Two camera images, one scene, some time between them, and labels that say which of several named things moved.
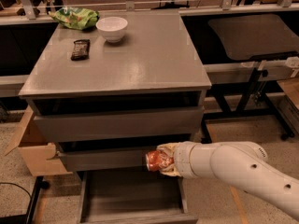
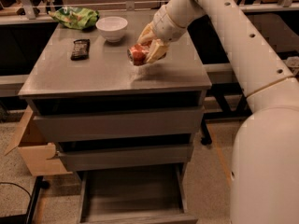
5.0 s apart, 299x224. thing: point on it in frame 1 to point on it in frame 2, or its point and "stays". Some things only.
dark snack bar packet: x=80 y=49 stays
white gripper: x=181 y=160 to x=167 y=27
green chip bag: x=78 y=19 stays
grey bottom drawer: x=133 y=197 stays
